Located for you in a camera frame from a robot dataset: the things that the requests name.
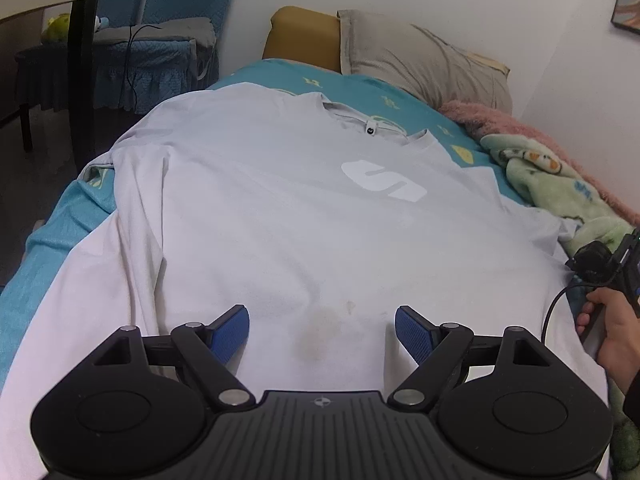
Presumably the yellow-green plush toy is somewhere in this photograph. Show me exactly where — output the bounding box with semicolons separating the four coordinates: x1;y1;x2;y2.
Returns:
41;13;70;44

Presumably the white t-shirt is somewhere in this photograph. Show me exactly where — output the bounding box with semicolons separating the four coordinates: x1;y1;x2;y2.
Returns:
1;84;612;479

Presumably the pink fluffy blanket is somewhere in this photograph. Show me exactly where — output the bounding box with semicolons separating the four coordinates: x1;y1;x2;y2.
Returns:
438;98;640;229

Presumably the teal patterned bed sheet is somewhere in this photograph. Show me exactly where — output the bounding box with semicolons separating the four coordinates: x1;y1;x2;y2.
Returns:
1;60;523;372

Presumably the grey pillow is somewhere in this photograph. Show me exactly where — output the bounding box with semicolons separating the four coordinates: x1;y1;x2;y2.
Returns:
337;10;512;114

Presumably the blue covered chair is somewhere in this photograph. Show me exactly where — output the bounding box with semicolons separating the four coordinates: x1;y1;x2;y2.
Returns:
15;42;70;153
93;0;231;115

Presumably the person's right hand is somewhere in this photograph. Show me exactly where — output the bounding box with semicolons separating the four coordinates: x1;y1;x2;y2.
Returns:
576;287;640;394

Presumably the black cable on chair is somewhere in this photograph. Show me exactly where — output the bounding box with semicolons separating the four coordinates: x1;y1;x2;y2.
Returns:
121;23;164;116

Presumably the gold leaf framed picture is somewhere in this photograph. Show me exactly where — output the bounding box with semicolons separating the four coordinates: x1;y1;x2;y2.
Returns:
611;0;640;35

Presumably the grey folded cloth on chair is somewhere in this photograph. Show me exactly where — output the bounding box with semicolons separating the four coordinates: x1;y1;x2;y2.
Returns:
93;16;216;48

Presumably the green cartoon fleece blanket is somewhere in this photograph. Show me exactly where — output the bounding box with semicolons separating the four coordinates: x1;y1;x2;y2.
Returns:
478;133;639;479

